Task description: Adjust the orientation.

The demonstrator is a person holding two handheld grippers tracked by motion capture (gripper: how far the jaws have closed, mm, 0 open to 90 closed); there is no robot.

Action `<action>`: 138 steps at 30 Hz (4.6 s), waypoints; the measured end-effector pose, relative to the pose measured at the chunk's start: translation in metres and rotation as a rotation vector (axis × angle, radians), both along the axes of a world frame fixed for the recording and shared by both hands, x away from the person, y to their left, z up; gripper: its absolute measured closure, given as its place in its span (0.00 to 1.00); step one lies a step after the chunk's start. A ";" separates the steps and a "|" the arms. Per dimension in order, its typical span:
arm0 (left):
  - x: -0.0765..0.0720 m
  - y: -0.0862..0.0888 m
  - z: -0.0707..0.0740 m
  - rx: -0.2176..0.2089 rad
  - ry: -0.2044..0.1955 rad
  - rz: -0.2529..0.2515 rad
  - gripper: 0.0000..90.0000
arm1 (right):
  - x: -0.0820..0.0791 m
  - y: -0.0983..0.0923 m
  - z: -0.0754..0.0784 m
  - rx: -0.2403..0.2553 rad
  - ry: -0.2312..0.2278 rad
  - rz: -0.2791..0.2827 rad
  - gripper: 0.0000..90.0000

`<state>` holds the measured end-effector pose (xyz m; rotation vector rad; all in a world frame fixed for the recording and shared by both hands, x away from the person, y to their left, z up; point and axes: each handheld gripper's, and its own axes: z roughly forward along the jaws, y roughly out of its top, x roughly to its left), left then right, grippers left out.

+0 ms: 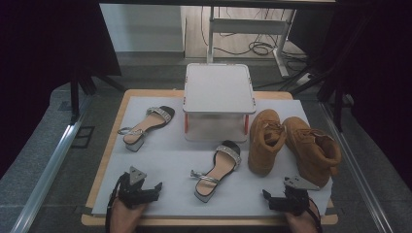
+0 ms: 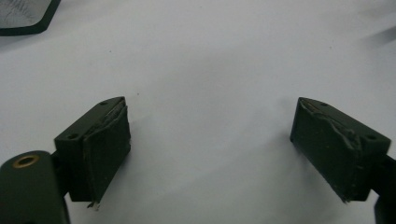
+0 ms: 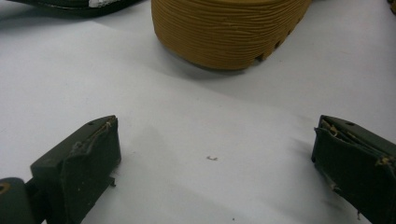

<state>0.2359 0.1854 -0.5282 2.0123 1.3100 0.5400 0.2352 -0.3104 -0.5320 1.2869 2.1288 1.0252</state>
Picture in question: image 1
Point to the tan suede boot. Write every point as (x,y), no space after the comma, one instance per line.
(262,152)
(307,152)

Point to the black tripod stand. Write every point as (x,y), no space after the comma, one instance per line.
(74,97)

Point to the person's right hand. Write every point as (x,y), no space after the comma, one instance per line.
(304,223)

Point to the white power strip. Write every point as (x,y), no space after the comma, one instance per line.
(304,78)

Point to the white foam board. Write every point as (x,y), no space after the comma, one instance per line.
(168,161)

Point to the white desk frame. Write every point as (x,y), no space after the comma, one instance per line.
(249,26)

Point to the dark curtain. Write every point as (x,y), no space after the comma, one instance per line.
(39,64)
(382,81)

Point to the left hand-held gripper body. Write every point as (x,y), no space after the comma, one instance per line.
(132,194)

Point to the aluminium rail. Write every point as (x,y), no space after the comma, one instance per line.
(356,174)
(48,174)

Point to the white two-tier shoe rack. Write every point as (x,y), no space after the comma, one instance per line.
(218,87)

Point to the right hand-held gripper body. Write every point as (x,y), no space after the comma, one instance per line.
(296,200)

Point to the black metal stand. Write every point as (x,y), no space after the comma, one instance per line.
(338,110)

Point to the person's left hand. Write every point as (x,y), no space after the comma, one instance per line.
(124,218)

